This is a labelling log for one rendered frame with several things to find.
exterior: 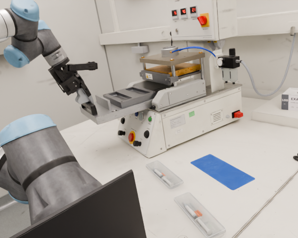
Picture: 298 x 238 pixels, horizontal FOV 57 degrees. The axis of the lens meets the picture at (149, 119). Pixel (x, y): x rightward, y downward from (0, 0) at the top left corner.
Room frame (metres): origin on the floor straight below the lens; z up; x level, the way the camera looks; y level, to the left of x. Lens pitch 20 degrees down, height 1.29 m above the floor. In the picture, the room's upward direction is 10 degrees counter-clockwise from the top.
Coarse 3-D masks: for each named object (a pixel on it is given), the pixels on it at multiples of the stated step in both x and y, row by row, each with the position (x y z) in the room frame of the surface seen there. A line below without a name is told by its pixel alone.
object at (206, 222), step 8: (176, 200) 0.67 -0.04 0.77; (184, 200) 0.66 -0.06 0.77; (192, 200) 0.66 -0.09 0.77; (184, 208) 0.63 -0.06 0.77; (192, 208) 0.62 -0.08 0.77; (200, 208) 0.62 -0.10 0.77; (192, 216) 0.59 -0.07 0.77; (200, 216) 0.59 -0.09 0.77; (208, 216) 0.58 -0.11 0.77; (200, 224) 0.56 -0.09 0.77; (208, 224) 0.55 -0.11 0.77; (216, 224) 0.55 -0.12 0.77; (208, 232) 0.53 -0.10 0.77; (216, 232) 0.52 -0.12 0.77
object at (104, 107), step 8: (96, 96) 1.15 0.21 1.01; (96, 104) 1.15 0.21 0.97; (104, 104) 1.08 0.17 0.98; (112, 104) 1.11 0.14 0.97; (136, 104) 1.05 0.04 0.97; (144, 104) 1.06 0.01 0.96; (88, 112) 1.05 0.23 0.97; (104, 112) 1.01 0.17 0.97; (112, 112) 1.00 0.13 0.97; (120, 112) 1.01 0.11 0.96; (128, 112) 1.03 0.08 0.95; (96, 120) 0.97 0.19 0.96; (104, 120) 0.98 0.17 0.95
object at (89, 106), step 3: (87, 102) 1.06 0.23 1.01; (90, 102) 1.05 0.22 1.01; (81, 105) 1.13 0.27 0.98; (84, 105) 1.08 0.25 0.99; (87, 105) 1.04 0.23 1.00; (90, 105) 1.01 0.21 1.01; (93, 105) 1.01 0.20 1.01; (90, 108) 1.01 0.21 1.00; (93, 108) 1.00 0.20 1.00; (93, 111) 1.00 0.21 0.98; (96, 111) 1.01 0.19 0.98; (93, 114) 1.00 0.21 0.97
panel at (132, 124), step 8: (144, 112) 1.12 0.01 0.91; (152, 112) 1.06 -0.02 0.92; (128, 120) 1.22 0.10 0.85; (136, 120) 1.15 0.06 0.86; (144, 120) 1.10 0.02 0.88; (152, 120) 1.04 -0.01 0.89; (120, 128) 1.27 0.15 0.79; (128, 128) 1.20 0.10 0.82; (136, 128) 1.13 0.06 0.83; (144, 128) 1.08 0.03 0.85; (152, 128) 1.03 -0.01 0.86; (120, 136) 1.24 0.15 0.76; (136, 136) 1.11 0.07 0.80; (144, 144) 1.04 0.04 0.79; (144, 152) 1.02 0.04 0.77
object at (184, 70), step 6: (156, 66) 1.34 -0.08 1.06; (162, 66) 1.31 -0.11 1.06; (168, 66) 1.25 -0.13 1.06; (180, 66) 1.23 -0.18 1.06; (186, 66) 1.21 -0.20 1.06; (192, 66) 1.19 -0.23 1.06; (198, 66) 1.20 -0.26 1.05; (162, 72) 1.18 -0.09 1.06; (168, 72) 1.14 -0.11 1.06; (180, 72) 1.16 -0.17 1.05; (186, 72) 1.17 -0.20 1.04; (192, 72) 1.19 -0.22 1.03; (198, 72) 1.20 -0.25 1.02; (180, 78) 1.16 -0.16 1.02
